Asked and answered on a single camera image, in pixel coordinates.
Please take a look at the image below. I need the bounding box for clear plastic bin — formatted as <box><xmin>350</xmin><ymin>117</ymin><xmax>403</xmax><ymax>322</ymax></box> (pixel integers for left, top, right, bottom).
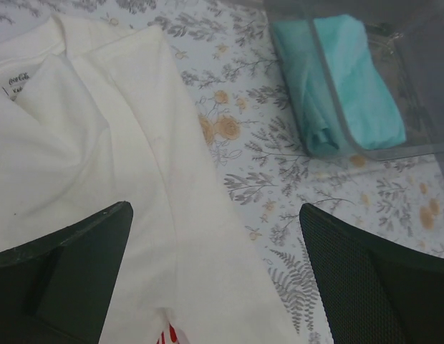
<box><xmin>264</xmin><ymin>1</ymin><xmax>444</xmax><ymax>177</ymax></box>

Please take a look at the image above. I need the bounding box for floral patterned table mat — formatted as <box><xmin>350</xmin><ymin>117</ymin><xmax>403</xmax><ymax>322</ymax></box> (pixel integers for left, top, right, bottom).
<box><xmin>0</xmin><ymin>1</ymin><xmax>444</xmax><ymax>343</ymax></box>

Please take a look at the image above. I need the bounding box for teal t-shirt in bin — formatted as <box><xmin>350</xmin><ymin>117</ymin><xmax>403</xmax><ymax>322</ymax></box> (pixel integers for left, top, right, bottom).
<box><xmin>271</xmin><ymin>14</ymin><xmax>407</xmax><ymax>157</ymax></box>

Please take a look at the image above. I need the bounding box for white Coca-Cola t-shirt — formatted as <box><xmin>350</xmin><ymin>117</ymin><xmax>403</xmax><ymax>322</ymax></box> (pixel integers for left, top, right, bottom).
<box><xmin>0</xmin><ymin>15</ymin><xmax>299</xmax><ymax>343</ymax></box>

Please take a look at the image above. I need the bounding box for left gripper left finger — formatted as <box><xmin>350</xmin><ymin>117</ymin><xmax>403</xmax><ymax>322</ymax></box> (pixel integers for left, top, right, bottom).
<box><xmin>0</xmin><ymin>201</ymin><xmax>133</xmax><ymax>343</ymax></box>

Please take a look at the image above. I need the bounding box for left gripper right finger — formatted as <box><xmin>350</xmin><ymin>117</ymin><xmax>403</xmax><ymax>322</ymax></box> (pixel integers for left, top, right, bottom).
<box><xmin>299</xmin><ymin>204</ymin><xmax>444</xmax><ymax>343</ymax></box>

